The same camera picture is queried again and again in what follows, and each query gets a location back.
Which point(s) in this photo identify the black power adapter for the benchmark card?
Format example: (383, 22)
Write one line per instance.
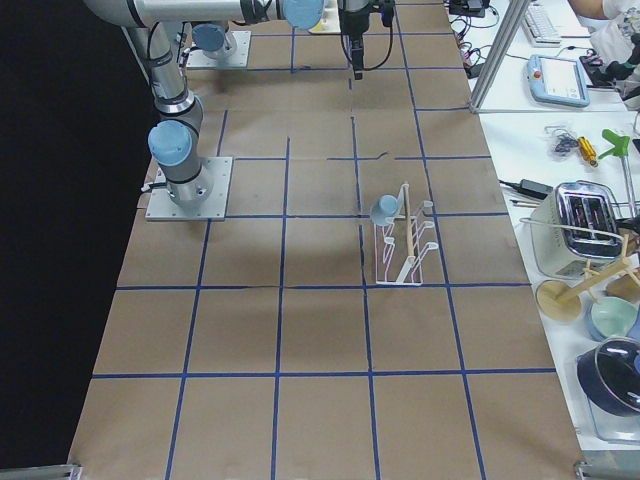
(529, 188)

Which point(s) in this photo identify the yellow handled screwdriver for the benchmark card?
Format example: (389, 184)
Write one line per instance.
(587, 151)

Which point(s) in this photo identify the white keyboard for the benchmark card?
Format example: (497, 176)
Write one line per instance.
(539, 28)

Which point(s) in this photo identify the wooden mug tree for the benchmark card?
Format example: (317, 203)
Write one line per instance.
(561, 302)

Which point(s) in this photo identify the green topped metal stand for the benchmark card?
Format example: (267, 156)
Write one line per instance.
(620, 149)

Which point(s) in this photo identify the aluminium frame post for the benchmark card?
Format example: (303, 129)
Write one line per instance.
(501, 43)

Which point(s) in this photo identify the blue teach pendant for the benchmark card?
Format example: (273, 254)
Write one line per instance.
(557, 81)

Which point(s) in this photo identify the white wire cup rack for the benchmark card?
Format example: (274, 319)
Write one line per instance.
(400, 248)

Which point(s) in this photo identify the teal ceramic bowl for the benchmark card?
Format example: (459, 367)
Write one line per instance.
(611, 317)

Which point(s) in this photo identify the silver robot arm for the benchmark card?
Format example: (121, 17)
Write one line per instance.
(173, 142)
(214, 40)

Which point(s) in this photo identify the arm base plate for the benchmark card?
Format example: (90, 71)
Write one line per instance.
(203, 198)
(197, 60)

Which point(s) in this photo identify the silver toaster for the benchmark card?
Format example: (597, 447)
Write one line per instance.
(586, 208)

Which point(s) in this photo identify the light blue plastic cup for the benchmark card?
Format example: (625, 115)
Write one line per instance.
(384, 210)

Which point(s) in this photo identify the beige plastic bin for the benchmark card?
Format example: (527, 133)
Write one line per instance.
(552, 255)

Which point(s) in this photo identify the dark blue pot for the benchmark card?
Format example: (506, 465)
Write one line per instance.
(609, 376)

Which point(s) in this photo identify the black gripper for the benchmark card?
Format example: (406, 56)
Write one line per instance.
(351, 24)

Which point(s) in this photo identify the clear plastic container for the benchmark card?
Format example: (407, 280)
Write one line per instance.
(612, 428)

